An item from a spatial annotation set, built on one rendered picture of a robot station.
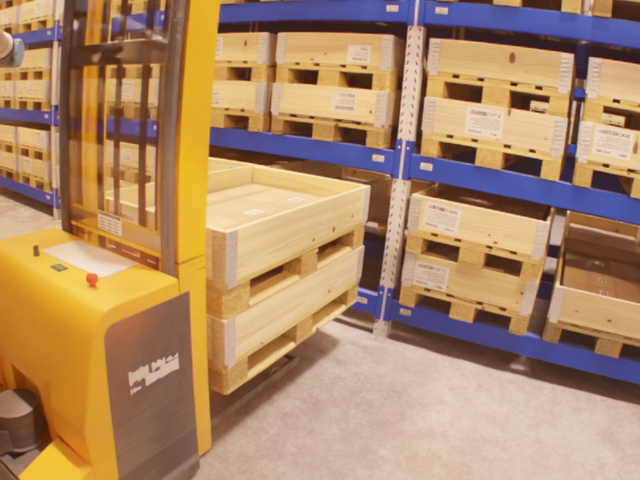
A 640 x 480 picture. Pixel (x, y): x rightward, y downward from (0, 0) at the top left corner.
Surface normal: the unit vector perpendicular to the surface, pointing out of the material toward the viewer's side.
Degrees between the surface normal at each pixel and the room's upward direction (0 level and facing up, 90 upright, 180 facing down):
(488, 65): 90
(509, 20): 90
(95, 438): 90
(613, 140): 90
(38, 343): 74
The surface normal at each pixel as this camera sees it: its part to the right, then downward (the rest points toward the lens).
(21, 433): 0.58, 0.27
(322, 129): -0.49, 0.19
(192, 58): 0.87, 0.20
